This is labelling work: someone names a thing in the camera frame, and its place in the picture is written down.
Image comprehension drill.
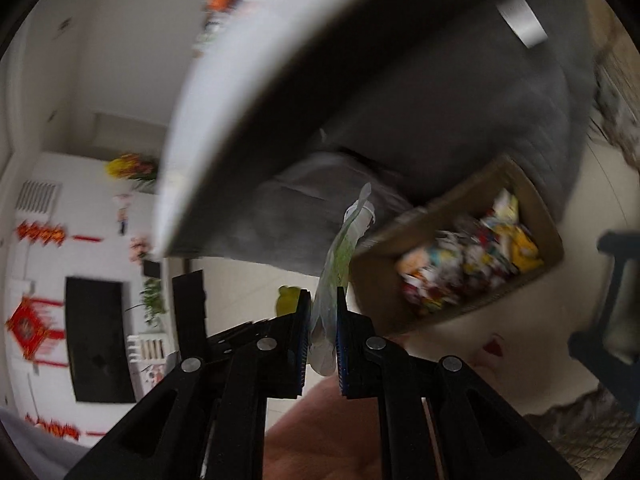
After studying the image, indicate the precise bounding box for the silver metal plate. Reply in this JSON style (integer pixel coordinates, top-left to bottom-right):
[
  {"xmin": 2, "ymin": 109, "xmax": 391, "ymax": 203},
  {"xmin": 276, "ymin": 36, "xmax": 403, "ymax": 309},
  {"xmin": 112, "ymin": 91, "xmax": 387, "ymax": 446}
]
[{"xmin": 496, "ymin": 0, "xmax": 550, "ymax": 51}]

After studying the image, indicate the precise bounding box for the white slatted wall vent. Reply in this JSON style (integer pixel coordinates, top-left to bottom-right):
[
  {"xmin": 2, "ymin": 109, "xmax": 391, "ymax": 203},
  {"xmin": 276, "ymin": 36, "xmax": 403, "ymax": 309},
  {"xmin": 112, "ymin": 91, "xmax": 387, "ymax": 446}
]
[{"xmin": 15, "ymin": 180, "xmax": 63, "ymax": 213}]

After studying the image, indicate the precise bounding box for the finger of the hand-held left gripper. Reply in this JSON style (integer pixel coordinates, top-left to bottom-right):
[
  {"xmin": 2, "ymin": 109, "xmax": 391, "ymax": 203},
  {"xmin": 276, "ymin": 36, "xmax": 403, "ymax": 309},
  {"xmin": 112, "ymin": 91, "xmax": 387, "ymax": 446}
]
[{"xmin": 206, "ymin": 321, "xmax": 273, "ymax": 361}]

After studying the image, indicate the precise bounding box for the small green plant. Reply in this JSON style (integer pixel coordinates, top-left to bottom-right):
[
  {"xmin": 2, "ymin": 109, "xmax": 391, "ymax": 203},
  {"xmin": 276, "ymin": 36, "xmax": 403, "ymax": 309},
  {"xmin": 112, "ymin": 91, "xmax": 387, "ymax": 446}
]
[{"xmin": 127, "ymin": 277, "xmax": 168, "ymax": 328}]

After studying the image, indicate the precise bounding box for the grey patterned rug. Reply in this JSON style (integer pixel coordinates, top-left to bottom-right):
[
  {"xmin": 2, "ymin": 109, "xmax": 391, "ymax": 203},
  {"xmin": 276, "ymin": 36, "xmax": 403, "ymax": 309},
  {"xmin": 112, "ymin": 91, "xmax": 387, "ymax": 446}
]
[{"xmin": 522, "ymin": 382, "xmax": 631, "ymax": 480}]

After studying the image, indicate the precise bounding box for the person's bare leg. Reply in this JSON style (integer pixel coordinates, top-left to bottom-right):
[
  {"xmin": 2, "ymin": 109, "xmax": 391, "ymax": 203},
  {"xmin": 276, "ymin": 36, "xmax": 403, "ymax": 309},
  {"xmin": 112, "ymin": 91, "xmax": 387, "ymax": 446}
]
[{"xmin": 262, "ymin": 372, "xmax": 383, "ymax": 480}]

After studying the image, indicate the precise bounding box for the yellow orchid in dark pot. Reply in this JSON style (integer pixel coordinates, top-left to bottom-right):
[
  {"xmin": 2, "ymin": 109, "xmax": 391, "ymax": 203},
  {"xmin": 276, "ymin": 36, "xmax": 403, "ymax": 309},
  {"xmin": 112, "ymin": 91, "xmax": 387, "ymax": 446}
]
[{"xmin": 105, "ymin": 154, "xmax": 160, "ymax": 191}]

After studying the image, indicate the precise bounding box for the brown cardboard box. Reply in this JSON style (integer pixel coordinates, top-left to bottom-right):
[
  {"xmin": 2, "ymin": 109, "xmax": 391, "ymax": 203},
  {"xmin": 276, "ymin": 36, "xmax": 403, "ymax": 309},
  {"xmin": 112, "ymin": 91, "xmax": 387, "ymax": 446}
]
[{"xmin": 347, "ymin": 154, "xmax": 566, "ymax": 337}]

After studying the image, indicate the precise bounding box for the red diamond wall decoration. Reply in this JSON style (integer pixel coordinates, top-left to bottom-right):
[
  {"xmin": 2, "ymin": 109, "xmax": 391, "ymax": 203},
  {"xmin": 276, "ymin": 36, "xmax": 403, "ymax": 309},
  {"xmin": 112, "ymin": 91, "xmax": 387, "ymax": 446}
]
[{"xmin": 5, "ymin": 296, "xmax": 66, "ymax": 361}]

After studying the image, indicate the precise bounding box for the white green plastic wrapper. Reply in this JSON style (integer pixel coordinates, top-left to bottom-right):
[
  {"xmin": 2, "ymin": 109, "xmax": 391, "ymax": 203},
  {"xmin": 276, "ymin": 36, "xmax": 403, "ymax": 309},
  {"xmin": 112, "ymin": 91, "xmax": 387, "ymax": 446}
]
[{"xmin": 307, "ymin": 182, "xmax": 377, "ymax": 377}]

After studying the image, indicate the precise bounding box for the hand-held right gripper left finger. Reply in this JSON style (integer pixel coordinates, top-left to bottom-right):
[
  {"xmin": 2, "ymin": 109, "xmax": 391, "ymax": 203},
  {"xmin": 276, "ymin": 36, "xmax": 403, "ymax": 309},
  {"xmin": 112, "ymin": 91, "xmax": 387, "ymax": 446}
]
[{"xmin": 62, "ymin": 287, "xmax": 313, "ymax": 480}]

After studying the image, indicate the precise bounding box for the person's light grey clothing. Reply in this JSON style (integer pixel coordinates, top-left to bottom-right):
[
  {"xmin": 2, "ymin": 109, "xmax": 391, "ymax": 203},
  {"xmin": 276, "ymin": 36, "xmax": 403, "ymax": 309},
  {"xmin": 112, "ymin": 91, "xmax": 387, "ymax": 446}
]
[{"xmin": 0, "ymin": 407, "xmax": 86, "ymax": 480}]

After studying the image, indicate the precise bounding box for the yellow child potty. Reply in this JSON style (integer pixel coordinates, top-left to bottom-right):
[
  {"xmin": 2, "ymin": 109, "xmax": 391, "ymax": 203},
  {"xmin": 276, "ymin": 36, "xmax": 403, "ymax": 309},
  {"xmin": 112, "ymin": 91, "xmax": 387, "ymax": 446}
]
[{"xmin": 276, "ymin": 285, "xmax": 303, "ymax": 317}]

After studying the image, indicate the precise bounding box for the red knot wall hanging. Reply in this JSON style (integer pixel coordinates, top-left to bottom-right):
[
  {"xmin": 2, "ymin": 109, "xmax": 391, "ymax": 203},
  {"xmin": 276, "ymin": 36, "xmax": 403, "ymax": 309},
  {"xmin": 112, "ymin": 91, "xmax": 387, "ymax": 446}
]
[{"xmin": 14, "ymin": 222, "xmax": 103, "ymax": 248}]

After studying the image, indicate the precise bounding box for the dark blue stool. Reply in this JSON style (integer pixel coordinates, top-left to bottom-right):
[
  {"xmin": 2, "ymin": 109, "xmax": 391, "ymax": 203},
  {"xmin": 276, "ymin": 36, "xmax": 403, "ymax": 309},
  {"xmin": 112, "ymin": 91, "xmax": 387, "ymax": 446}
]
[{"xmin": 567, "ymin": 230, "xmax": 640, "ymax": 383}]

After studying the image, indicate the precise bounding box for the black flat television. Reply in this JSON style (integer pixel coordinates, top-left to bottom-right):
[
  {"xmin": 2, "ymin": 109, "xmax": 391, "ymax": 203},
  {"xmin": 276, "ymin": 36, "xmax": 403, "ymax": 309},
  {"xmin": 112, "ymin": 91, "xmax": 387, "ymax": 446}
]
[{"xmin": 65, "ymin": 276, "xmax": 138, "ymax": 405}]

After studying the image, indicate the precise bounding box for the red hanging wall ornament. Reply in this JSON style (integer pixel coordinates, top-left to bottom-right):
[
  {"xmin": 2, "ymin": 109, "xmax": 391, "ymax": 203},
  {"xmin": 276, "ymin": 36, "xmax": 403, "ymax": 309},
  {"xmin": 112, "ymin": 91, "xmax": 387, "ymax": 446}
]
[{"xmin": 22, "ymin": 412, "xmax": 108, "ymax": 443}]

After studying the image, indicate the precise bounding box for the heap of colourful wrappers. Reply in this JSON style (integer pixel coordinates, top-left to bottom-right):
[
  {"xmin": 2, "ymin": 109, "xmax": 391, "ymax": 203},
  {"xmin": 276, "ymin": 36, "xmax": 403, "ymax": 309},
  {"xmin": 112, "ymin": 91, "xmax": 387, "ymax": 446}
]
[{"xmin": 395, "ymin": 187, "xmax": 546, "ymax": 317}]

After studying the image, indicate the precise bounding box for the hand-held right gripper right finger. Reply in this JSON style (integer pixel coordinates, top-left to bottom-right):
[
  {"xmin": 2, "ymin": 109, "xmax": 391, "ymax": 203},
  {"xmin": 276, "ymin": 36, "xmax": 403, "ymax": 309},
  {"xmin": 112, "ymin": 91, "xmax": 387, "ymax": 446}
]
[{"xmin": 335, "ymin": 286, "xmax": 583, "ymax": 480}]

